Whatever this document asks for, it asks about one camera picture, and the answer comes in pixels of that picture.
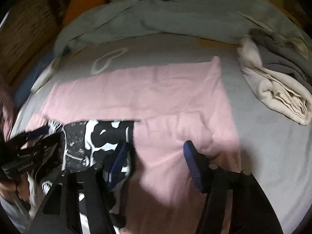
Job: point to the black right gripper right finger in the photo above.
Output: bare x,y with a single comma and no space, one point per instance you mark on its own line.
202,171

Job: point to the blue pillow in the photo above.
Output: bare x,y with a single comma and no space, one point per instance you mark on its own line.
23,90

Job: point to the folded cream garment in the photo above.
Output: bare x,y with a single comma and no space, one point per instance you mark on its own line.
278,91

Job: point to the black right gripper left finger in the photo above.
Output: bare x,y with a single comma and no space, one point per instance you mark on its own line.
117,165

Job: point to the folded dark grey garment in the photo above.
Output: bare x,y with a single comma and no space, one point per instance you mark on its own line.
276,55

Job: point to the light grey bed sheet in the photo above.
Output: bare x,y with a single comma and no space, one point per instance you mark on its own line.
274,148

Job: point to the woven rattan headboard panel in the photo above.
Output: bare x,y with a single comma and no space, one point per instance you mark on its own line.
28,30

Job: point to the person's left hand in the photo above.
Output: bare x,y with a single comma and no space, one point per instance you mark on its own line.
20,187

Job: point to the orange pillow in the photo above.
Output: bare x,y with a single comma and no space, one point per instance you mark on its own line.
77,7

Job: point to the pink printed t-shirt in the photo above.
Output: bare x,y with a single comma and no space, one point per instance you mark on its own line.
168,105

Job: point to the checkered maroon cloth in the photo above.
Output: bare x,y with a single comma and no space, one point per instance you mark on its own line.
8,109

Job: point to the grey-green blanket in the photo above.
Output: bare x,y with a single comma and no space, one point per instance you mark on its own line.
225,21

